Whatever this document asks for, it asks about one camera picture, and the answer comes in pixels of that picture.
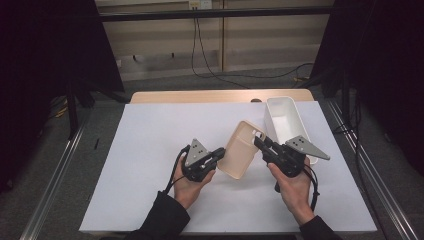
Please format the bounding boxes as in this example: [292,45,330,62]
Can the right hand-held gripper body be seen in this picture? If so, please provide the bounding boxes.
[261,134,331,178]

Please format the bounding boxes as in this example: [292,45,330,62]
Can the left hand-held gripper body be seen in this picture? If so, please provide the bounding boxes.
[182,137,218,183]

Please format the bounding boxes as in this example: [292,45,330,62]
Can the beige phone case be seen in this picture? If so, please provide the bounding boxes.
[216,119,267,181]

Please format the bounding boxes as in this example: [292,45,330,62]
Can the white plastic storage bin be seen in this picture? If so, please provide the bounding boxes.
[263,96,319,166]

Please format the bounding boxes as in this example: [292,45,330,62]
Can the person's right hand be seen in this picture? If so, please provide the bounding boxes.
[267,156,316,227]

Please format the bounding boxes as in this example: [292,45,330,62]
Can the person's left hand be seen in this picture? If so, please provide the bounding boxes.
[172,155,217,211]

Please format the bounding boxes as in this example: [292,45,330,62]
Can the white table cover sheet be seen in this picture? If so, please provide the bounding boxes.
[79,100,378,234]

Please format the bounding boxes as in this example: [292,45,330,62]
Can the wooden table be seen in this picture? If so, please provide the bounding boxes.
[129,88,315,105]

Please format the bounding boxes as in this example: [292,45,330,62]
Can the black stand leg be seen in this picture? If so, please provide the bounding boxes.
[64,79,82,141]

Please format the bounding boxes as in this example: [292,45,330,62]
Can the black curtain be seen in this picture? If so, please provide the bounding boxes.
[0,0,126,195]
[309,0,424,178]

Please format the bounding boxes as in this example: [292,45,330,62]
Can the left hand-held gripper cable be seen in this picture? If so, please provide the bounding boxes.
[164,144,191,195]

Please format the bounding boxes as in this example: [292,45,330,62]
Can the hand-held gripper cable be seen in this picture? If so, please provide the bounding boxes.
[302,162,321,213]
[164,144,191,195]

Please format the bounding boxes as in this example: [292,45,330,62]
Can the right hand-held gripper cable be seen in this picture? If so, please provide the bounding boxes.
[302,162,321,213]

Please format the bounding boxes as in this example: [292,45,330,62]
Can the black floor cables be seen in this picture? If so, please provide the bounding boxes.
[332,92,368,188]

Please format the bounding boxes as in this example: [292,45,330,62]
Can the black wall cable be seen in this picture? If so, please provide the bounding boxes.
[190,17,250,90]
[196,17,315,80]

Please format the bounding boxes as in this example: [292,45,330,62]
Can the metal floor rail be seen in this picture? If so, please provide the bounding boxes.
[325,99,422,240]
[19,127,89,240]

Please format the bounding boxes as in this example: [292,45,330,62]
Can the black horizontal frame bar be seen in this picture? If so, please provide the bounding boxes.
[98,5,336,23]

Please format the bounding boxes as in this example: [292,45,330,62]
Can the yellow floor cable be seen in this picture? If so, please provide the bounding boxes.
[49,95,70,120]

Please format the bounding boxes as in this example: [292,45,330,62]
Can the white wall socket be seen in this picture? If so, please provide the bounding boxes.
[188,0,213,11]

